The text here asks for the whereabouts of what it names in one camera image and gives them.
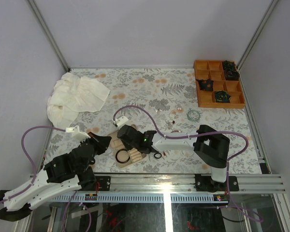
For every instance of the orange wooden divided tray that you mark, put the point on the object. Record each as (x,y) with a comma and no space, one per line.
(213,69)

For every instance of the black bangle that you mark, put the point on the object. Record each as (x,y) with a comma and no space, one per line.
(122,156)

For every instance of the black fabric flower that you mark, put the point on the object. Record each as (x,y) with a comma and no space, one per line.
(228,65)
(231,75)

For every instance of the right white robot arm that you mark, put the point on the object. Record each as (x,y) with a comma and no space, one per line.
(211,146)

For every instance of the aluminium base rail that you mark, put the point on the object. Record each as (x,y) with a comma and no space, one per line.
(177,188)

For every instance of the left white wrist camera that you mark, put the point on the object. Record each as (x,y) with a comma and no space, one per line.
(77,134)

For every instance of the black flower orange dots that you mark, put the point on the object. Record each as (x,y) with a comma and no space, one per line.
(205,85)

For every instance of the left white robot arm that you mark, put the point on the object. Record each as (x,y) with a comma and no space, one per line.
(64,173)

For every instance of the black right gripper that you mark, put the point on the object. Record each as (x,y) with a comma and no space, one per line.
(127,146)

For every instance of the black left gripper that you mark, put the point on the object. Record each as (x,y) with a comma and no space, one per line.
(102,142)

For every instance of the black flower green swirls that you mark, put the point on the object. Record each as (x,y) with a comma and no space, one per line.
(222,96)

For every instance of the beige jewelry box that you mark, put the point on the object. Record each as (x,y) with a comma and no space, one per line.
(135,157)

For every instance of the white crumpled cloth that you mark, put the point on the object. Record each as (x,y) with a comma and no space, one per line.
(73,95)

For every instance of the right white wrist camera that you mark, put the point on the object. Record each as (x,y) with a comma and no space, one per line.
(120,121)

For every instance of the floral patterned tablecloth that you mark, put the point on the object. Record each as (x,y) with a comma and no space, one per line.
(136,93)

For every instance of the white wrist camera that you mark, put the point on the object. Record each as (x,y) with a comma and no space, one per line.
(120,121)
(77,134)

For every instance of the black fabric flower top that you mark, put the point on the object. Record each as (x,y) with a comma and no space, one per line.
(228,65)

